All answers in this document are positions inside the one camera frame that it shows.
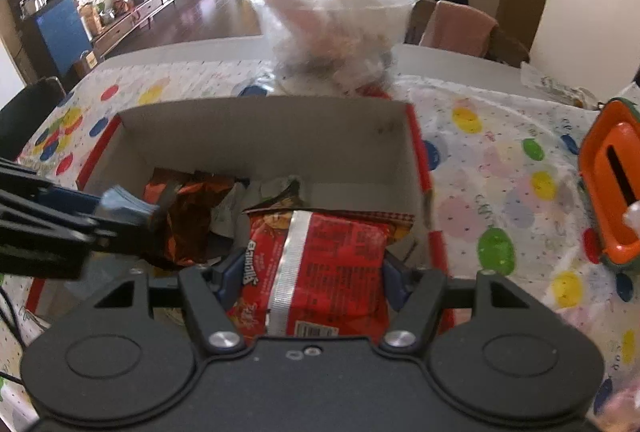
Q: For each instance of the grey blue snack packet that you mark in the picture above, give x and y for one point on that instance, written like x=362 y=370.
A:
x=127 y=203

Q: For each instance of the clear plastic container with bags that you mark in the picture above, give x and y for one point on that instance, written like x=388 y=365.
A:
x=345 y=26

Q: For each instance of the chair with pink cloth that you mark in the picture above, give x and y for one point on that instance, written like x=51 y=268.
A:
x=460 y=31

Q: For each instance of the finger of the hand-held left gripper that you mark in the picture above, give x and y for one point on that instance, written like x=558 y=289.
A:
x=75 y=201
x=45 y=242

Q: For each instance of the black chair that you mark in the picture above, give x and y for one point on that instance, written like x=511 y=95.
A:
x=25 y=116

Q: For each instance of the balloon print tablecloth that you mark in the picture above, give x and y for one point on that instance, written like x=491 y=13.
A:
x=500 y=171

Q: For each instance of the blue cabinet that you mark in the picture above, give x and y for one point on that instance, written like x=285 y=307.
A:
x=57 y=36

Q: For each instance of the red cardboard box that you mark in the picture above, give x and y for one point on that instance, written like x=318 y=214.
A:
x=280 y=136

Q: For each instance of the orange tissue holder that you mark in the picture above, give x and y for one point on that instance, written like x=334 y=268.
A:
x=607 y=192

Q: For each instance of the orange brown snack packet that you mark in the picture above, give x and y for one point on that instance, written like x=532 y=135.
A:
x=195 y=212

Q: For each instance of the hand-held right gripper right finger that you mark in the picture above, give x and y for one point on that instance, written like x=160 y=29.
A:
x=395 y=286

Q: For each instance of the clear bag with keys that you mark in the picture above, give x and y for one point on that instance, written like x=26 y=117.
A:
x=555 y=84

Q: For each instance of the wooden television cabinet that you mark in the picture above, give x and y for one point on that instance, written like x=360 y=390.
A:
x=145 y=6

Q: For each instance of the red snack packet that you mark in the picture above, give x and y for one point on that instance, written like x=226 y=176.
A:
x=330 y=272

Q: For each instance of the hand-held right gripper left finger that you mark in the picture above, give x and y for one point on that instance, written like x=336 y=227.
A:
x=230 y=281

